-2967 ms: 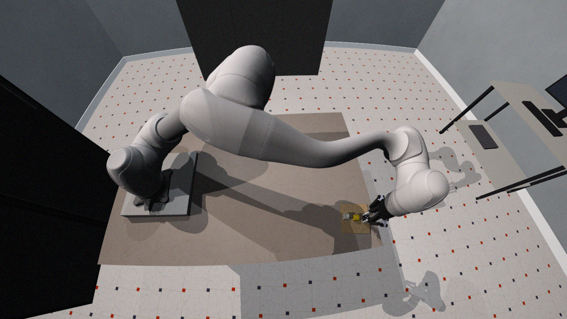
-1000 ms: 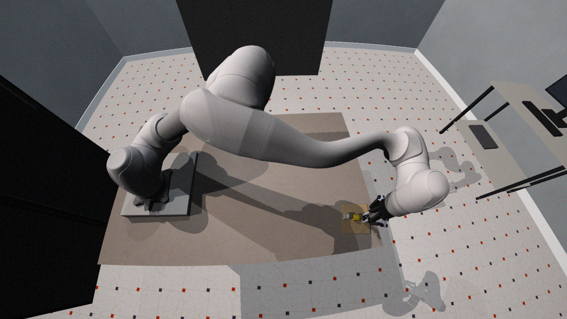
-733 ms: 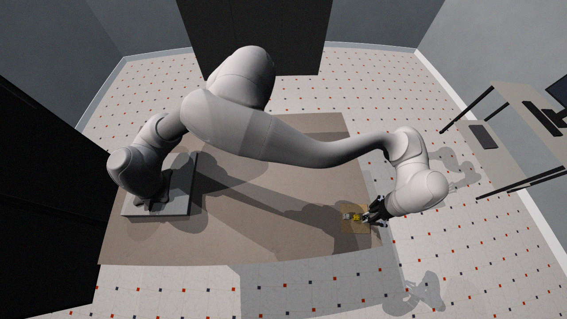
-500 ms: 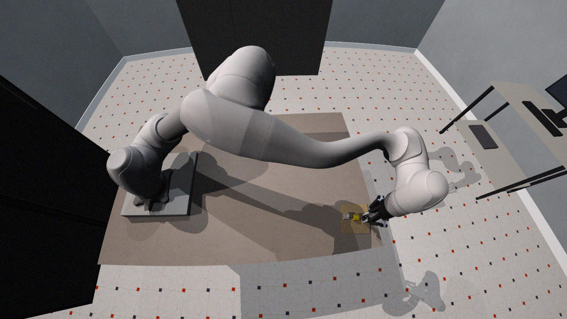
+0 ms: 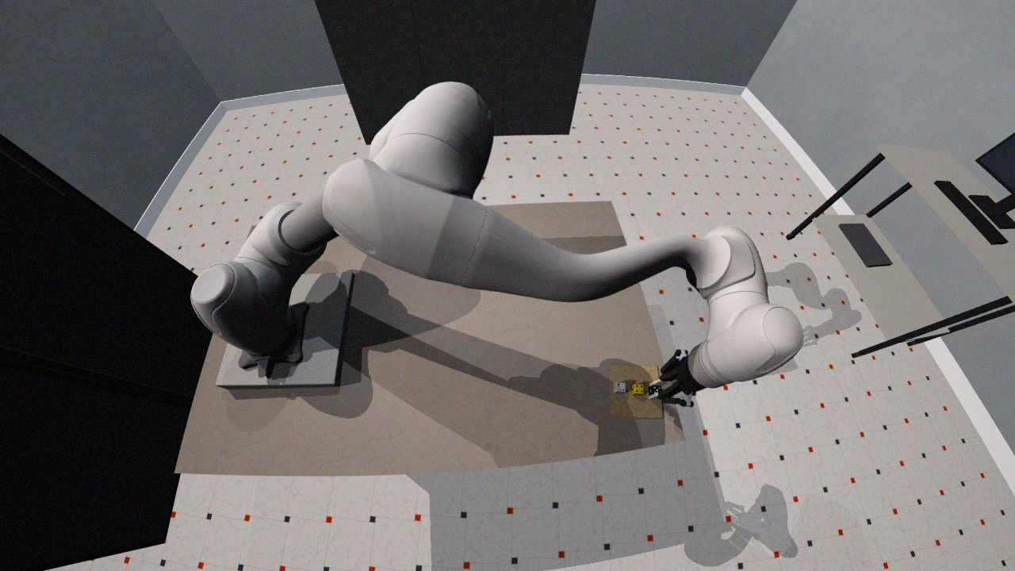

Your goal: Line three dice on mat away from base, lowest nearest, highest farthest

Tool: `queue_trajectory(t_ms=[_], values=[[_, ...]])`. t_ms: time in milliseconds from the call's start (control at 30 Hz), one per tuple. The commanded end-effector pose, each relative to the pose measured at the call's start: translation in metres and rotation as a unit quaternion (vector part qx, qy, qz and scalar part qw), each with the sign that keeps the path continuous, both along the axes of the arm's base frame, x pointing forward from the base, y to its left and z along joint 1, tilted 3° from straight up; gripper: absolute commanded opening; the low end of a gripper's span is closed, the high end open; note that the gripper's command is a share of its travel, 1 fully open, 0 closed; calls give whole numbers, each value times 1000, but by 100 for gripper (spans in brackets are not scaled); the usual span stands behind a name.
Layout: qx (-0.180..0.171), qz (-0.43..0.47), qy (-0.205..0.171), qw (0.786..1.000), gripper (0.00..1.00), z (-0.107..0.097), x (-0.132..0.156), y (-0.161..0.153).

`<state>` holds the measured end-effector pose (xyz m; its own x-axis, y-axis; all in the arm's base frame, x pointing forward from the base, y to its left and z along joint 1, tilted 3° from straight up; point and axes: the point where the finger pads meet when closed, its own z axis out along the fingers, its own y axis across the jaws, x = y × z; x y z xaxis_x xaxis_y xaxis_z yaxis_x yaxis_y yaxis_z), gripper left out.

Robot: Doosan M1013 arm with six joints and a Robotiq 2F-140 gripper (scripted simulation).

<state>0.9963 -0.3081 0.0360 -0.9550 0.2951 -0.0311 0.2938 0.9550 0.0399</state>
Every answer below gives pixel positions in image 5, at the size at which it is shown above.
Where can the tan mat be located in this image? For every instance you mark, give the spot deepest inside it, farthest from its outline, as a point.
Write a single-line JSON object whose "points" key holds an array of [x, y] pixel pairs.
{"points": [[630, 406]]}

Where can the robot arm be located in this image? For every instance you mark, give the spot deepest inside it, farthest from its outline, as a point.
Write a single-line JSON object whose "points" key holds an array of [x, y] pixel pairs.
{"points": [[411, 207]]}

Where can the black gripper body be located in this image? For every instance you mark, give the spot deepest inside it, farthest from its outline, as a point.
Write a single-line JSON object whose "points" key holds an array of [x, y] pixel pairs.
{"points": [[689, 383]]}

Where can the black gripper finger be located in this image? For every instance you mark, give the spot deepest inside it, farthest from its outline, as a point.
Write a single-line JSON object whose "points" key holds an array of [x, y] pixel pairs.
{"points": [[670, 369], [672, 390]]}

